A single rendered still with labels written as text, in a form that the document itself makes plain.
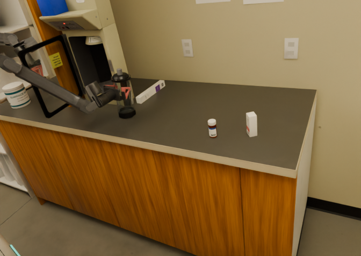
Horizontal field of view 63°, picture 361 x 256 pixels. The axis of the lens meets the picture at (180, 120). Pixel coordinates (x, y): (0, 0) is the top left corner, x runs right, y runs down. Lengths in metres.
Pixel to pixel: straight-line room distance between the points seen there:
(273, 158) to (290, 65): 0.70
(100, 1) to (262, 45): 0.91
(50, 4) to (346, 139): 1.79
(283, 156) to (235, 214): 0.43
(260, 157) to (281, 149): 0.10
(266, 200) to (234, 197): 0.15
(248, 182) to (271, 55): 0.77
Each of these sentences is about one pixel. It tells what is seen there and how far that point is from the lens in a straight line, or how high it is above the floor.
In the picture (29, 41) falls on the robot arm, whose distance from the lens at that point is 1.88.
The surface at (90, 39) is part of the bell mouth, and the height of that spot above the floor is 1.34.
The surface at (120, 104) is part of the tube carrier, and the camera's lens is 1.64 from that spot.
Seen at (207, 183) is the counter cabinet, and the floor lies 0.73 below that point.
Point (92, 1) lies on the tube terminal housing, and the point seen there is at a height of 1.55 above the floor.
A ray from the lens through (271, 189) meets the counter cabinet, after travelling 1.32.
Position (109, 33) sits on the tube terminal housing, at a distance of 1.72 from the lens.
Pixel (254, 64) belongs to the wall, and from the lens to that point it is 1.81.
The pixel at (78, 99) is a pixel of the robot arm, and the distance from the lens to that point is 1.48.
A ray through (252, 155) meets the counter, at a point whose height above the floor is 0.94.
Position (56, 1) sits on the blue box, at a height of 1.57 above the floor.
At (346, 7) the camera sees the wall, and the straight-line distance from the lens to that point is 1.67.
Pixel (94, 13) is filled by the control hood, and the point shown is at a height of 1.49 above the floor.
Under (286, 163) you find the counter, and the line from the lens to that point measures 1.22.
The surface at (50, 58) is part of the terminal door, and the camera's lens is 1.83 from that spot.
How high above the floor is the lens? 1.71
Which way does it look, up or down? 30 degrees down
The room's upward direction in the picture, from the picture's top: 10 degrees counter-clockwise
